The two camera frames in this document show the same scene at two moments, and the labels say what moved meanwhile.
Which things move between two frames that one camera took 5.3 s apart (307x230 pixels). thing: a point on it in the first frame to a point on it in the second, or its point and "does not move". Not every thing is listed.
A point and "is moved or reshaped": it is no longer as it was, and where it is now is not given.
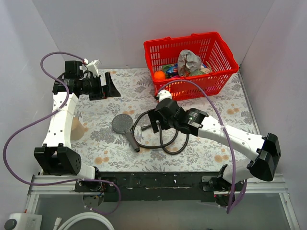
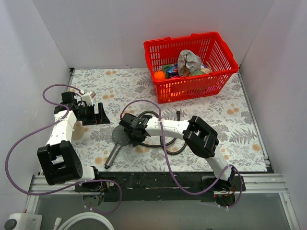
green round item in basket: [196, 72] does not move
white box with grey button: [24, 221] does not move
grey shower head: [123, 123] is moved or reshaped
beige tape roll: [77, 131] does not move
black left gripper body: [101, 87] to [96, 113]
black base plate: [149, 186] does not move
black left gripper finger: [111, 90] to [101, 117]
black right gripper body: [155, 118] to [135, 138]
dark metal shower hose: [164, 146] is moved or reshaped
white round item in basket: [206, 70] does not move
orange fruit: [159, 75] does not move
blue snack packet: [172, 69] does not move
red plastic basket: [209, 47] does not move
